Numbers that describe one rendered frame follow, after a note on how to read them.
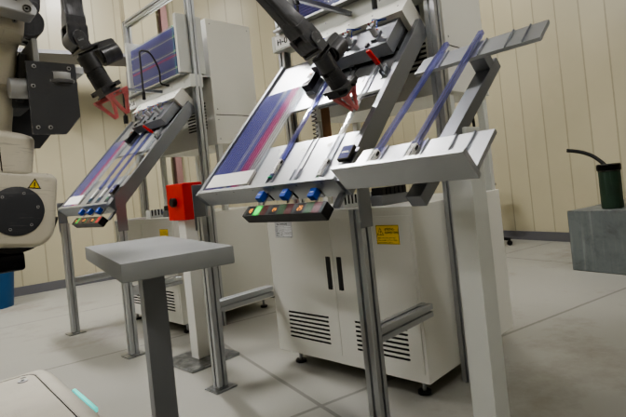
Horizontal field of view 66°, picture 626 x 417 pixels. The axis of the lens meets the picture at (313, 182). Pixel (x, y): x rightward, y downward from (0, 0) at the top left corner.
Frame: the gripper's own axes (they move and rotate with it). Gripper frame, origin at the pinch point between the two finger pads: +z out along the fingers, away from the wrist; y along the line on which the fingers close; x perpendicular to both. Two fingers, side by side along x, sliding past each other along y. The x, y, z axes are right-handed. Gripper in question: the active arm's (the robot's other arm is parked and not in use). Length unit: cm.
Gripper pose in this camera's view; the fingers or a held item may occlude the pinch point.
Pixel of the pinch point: (354, 107)
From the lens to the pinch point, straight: 152.3
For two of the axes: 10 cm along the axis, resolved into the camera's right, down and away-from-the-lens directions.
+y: -7.1, 0.8, 7.0
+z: 5.4, 7.0, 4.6
